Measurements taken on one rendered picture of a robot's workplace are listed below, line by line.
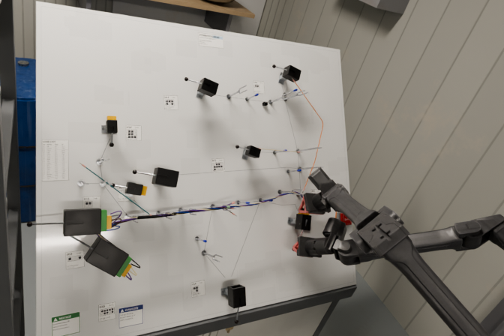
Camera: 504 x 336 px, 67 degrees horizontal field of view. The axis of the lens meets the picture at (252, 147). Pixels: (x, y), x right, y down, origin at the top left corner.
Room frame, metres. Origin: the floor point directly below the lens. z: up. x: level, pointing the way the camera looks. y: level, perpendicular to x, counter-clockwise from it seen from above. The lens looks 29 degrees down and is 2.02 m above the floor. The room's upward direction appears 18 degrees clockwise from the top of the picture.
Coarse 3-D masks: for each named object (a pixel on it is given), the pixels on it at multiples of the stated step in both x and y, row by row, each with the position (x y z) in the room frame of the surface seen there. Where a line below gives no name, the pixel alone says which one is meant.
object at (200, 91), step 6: (186, 78) 1.18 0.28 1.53; (204, 78) 1.20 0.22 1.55; (204, 84) 1.19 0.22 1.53; (210, 84) 1.20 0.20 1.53; (216, 84) 1.21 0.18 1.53; (198, 90) 1.19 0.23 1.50; (204, 90) 1.18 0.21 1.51; (210, 90) 1.19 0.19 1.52; (216, 90) 1.20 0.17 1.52; (198, 96) 1.24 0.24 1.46; (210, 96) 1.21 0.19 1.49
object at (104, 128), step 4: (108, 120) 0.97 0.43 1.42; (112, 120) 0.98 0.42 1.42; (116, 120) 0.98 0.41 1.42; (108, 124) 0.96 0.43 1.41; (112, 124) 0.97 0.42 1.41; (116, 124) 0.98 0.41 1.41; (104, 128) 1.00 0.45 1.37; (108, 128) 0.96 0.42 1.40; (112, 128) 0.97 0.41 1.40; (116, 128) 0.97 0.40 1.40; (104, 132) 0.99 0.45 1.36; (108, 132) 0.95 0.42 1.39; (112, 132) 0.96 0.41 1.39; (116, 132) 0.96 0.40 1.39; (112, 136) 0.96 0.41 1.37; (112, 144) 0.95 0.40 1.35
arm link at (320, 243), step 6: (330, 234) 1.03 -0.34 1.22; (318, 240) 1.03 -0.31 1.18; (324, 240) 1.01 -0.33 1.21; (330, 240) 1.01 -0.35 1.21; (318, 246) 1.01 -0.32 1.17; (324, 246) 0.99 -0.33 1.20; (330, 246) 1.00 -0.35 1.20; (318, 252) 1.00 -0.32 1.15; (324, 252) 0.99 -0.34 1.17; (330, 252) 0.99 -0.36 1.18
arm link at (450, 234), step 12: (456, 228) 0.99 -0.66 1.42; (468, 228) 0.99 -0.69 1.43; (480, 228) 0.99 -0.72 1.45; (348, 240) 1.00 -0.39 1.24; (420, 240) 0.99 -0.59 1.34; (432, 240) 0.99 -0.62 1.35; (444, 240) 0.98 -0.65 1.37; (456, 240) 0.98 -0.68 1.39; (360, 252) 0.96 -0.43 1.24; (372, 252) 0.96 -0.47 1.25; (420, 252) 0.98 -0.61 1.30; (348, 264) 0.97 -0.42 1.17
